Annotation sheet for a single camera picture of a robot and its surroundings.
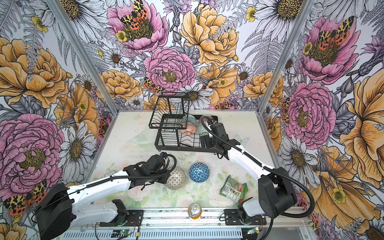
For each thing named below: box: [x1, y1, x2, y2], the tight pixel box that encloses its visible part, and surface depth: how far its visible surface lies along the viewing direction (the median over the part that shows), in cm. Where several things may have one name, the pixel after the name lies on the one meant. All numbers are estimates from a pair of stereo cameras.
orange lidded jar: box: [187, 202, 202, 221], surface depth 69 cm
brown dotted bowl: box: [164, 166, 186, 190], surface depth 84 cm
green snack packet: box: [219, 175, 249, 203], surface depth 82 cm
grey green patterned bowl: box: [197, 122, 210, 137], surface depth 108 cm
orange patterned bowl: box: [180, 122, 196, 136], surface depth 107 cm
